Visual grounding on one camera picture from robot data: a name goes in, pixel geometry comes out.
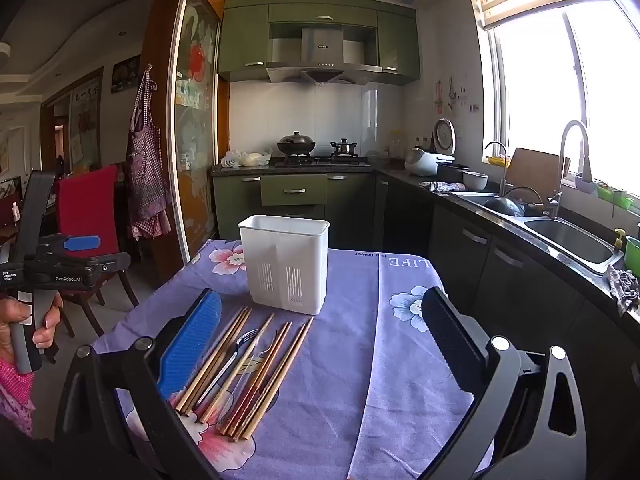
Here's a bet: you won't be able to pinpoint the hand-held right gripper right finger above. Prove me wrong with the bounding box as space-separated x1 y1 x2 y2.
421 286 588 480

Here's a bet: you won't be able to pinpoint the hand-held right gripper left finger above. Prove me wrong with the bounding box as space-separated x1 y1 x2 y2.
55 287 223 480

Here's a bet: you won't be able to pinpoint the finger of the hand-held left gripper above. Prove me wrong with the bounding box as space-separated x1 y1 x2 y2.
19 170 57 261
36 233 103 261

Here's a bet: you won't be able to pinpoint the metal spoon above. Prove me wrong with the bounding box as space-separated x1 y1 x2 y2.
192 329 261 411

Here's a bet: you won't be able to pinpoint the pile of wooden chopsticks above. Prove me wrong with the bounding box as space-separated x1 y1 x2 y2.
175 305 316 443

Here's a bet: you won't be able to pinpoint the white plastic utensil holder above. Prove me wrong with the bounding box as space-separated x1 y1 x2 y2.
238 214 331 316

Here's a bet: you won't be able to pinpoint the person's left forearm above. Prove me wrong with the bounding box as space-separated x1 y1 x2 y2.
0 355 37 436

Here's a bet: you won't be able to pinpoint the person's left hand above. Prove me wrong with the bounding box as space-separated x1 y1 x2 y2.
0 291 65 361

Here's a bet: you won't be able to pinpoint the wooden chair with red cover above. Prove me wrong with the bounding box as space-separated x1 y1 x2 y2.
54 164 141 336

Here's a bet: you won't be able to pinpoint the dark base cabinets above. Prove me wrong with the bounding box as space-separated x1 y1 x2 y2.
375 170 640 461

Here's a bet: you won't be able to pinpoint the checkered apron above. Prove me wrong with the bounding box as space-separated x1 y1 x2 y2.
125 65 173 241

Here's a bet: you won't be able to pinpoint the purple floral tablecloth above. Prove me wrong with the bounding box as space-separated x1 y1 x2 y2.
90 238 501 480

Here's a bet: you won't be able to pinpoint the dish cloth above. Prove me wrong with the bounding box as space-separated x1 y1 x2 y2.
419 180 468 193

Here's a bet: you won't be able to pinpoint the steel double sink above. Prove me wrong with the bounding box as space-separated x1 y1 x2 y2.
450 192 626 273

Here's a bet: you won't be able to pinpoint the floral glass sliding door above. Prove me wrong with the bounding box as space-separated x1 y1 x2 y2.
167 0 223 263

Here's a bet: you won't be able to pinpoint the black inner pot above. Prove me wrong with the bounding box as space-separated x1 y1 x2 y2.
437 162 471 183

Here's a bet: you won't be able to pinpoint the small steel faucet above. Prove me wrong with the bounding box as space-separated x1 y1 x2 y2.
484 141 511 196

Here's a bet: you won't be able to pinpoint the white rice cooker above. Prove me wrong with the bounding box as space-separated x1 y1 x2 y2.
404 118 458 177

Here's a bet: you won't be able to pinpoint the dark patterned rag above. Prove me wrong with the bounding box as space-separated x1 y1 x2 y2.
605 265 640 316

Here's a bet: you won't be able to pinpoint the green base cabinet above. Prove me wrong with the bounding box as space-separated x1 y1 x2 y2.
212 167 380 256

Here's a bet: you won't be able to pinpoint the white plastic bag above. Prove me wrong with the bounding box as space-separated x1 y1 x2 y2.
221 147 273 168

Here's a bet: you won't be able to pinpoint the wooden cutting board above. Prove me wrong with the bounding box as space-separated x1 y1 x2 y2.
505 147 571 198

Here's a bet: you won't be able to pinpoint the gas stove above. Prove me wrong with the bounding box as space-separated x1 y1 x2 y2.
272 155 373 168

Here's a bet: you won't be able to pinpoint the green sill containers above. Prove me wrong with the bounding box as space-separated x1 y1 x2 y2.
597 182 636 211

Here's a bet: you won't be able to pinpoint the black wok with lid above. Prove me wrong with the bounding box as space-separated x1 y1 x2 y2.
276 131 317 157

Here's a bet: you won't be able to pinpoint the tall steel faucet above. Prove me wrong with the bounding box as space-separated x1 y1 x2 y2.
552 120 593 218

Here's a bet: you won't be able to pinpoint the window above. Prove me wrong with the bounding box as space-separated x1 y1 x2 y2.
480 0 640 196

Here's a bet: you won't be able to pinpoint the steel range hood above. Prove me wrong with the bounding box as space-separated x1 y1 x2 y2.
265 26 383 85

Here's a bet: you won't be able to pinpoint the black wok with handle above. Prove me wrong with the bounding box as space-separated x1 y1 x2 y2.
482 186 551 217

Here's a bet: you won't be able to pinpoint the wall poster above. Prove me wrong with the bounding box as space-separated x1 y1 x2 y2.
111 55 142 93

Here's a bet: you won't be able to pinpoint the wall hooks with ornaments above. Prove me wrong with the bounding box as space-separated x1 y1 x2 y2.
434 77 481 116

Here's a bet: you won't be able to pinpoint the green wall cabinets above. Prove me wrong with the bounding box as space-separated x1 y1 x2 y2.
217 2 421 86

